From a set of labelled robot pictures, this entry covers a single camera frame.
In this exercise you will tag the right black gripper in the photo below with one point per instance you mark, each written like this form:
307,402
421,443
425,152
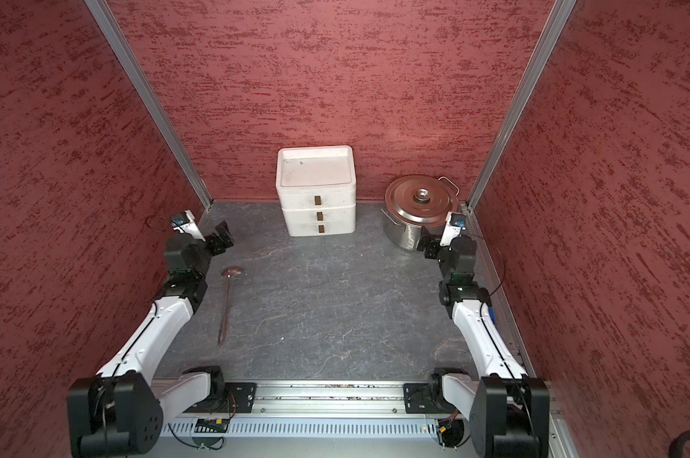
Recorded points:
430,247

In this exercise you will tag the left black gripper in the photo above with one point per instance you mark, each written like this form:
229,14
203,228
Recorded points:
213,239

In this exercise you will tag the metal ladle spoon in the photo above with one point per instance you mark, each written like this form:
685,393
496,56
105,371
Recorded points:
229,274

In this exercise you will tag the stainless steel pot lid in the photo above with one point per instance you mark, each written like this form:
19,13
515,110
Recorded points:
421,200

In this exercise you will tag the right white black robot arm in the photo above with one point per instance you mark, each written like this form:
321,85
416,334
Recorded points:
506,410

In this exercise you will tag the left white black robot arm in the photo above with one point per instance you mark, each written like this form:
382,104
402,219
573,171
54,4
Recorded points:
116,413

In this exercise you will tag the white three-drawer storage box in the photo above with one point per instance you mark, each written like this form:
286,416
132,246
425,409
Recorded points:
316,187

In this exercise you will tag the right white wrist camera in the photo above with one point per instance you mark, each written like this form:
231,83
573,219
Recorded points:
455,224

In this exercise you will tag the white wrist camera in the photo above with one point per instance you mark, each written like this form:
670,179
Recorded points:
185,223
455,224

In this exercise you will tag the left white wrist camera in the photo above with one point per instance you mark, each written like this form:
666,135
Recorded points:
185,223

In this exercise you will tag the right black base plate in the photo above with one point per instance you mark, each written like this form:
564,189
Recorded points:
418,400

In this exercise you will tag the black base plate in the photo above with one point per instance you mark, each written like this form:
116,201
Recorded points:
241,396
418,400

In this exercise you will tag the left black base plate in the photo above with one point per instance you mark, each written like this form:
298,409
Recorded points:
241,396

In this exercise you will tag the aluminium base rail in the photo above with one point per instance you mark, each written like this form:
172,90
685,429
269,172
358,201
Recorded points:
347,399

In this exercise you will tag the white perforated cable duct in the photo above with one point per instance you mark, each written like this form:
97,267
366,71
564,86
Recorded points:
331,428

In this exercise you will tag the right aluminium corner post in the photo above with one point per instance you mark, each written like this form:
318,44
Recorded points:
548,39

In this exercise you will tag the aluminium corner post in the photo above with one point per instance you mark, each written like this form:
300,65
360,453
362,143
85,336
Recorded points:
548,39
111,30

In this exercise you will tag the left aluminium corner post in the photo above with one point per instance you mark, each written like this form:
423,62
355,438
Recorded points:
111,30

